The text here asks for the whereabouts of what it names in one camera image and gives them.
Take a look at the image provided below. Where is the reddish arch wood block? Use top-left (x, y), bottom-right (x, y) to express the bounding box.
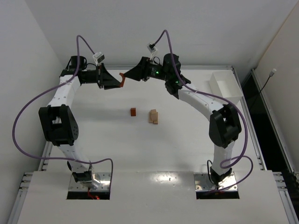
top-left (119, 73), bottom-right (126, 88)

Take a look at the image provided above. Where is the reddish brown wood block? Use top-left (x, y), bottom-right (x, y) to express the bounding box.
top-left (130, 108), bottom-right (136, 117)

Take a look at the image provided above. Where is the small light wood cube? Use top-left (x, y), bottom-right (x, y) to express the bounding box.
top-left (152, 113), bottom-right (158, 121)
top-left (150, 109), bottom-right (157, 116)

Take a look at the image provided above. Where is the long light wood block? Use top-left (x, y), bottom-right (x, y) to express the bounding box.
top-left (151, 112), bottom-right (158, 124)
top-left (149, 112), bottom-right (154, 123)

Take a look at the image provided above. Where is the white perforated plastic basket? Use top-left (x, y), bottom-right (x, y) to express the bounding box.
top-left (209, 70), bottom-right (243, 105)

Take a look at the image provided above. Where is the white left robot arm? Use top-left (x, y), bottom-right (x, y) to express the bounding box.
top-left (38, 52), bottom-right (123, 189)

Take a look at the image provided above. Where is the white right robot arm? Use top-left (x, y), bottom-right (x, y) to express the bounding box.
top-left (124, 54), bottom-right (242, 186)

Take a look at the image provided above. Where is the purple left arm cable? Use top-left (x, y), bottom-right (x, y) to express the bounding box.
top-left (12, 35), bottom-right (114, 187)

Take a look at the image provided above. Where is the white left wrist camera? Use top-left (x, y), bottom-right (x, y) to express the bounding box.
top-left (93, 52), bottom-right (105, 65)

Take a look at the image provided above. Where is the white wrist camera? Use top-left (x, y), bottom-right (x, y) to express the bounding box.
top-left (93, 52), bottom-right (105, 65)
top-left (147, 43), bottom-right (157, 54)

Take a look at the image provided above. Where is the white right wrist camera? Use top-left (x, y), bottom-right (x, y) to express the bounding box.
top-left (147, 43), bottom-right (157, 54)

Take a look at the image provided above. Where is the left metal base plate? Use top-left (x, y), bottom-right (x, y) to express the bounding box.
top-left (68, 172), bottom-right (111, 193)

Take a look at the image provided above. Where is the metal base plate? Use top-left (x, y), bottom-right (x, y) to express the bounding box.
top-left (194, 172), bottom-right (239, 192)
top-left (68, 172), bottom-right (111, 193)

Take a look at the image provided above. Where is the black cable with white plug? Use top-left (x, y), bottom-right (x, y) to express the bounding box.
top-left (258, 68), bottom-right (277, 94)

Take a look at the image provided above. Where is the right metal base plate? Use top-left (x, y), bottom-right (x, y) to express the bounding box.
top-left (194, 172), bottom-right (239, 192)

